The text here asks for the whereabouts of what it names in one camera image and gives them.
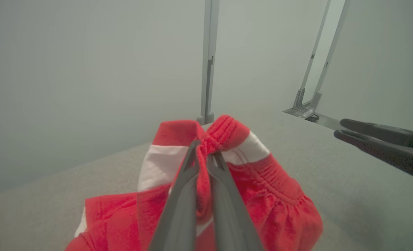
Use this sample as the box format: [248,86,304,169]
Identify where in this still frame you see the slim grey metal post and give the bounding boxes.
[301,0,351,119]
[292,0,332,114]

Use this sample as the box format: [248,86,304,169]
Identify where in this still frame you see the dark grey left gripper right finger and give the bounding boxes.
[206,152,265,251]

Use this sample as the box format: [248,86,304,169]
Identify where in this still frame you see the red white shorts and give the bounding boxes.
[65,114,323,251]

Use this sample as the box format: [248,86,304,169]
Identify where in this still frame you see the grey metal post double foot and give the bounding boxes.
[197,0,220,125]

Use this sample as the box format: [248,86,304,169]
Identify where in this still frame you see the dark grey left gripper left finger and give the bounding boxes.
[149,139,201,251]

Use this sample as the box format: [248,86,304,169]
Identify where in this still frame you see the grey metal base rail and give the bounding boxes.
[283,101,343,131]

